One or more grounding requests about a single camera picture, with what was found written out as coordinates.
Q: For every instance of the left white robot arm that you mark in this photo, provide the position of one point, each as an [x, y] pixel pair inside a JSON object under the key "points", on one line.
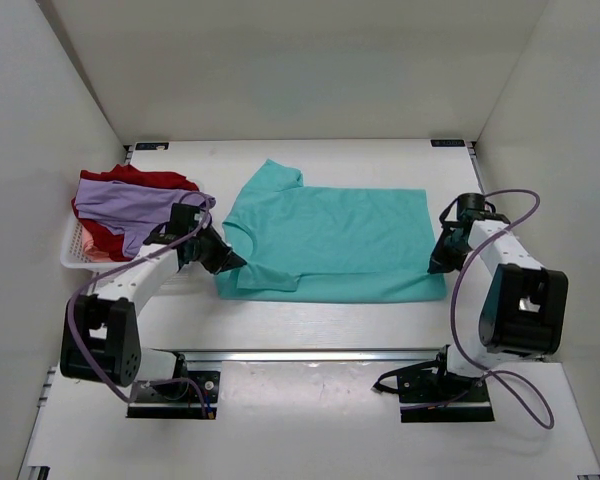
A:
{"points": [[101, 340]]}

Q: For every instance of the red t shirt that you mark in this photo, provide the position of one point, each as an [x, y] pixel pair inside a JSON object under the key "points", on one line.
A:
{"points": [[131, 175]]}

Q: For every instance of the teal t shirt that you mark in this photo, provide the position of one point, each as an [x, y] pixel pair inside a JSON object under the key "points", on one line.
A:
{"points": [[328, 245]]}

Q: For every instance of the right black corner label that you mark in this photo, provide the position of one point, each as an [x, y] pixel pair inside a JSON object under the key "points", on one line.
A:
{"points": [[447, 143]]}

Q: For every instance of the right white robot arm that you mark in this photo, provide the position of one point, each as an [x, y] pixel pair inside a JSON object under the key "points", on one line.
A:
{"points": [[523, 312]]}

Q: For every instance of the aluminium rail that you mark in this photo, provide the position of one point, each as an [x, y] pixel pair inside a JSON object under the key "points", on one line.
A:
{"points": [[309, 355]]}

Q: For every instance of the pink t shirt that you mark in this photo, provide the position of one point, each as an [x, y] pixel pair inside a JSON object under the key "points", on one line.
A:
{"points": [[90, 250]]}

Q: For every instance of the black corner label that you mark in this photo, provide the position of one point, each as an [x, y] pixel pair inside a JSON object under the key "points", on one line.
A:
{"points": [[447, 143], [151, 146]]}

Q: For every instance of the lavender t shirt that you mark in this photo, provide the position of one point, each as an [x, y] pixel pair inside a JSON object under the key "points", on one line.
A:
{"points": [[129, 212]]}

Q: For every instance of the left black corner label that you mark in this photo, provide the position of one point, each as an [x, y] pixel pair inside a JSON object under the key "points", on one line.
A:
{"points": [[151, 146]]}

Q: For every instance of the white plastic basket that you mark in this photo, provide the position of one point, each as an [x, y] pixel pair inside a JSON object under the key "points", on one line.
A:
{"points": [[73, 257]]}

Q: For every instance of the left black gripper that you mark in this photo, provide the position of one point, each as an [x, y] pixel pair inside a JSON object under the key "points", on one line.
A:
{"points": [[224, 258]]}

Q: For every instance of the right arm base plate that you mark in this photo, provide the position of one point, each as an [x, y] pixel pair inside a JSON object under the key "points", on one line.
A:
{"points": [[428, 394]]}

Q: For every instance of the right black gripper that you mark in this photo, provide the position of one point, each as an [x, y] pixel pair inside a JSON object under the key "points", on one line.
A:
{"points": [[439, 262]]}

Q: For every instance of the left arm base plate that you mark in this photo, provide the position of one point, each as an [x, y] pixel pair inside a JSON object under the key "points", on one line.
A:
{"points": [[181, 401]]}

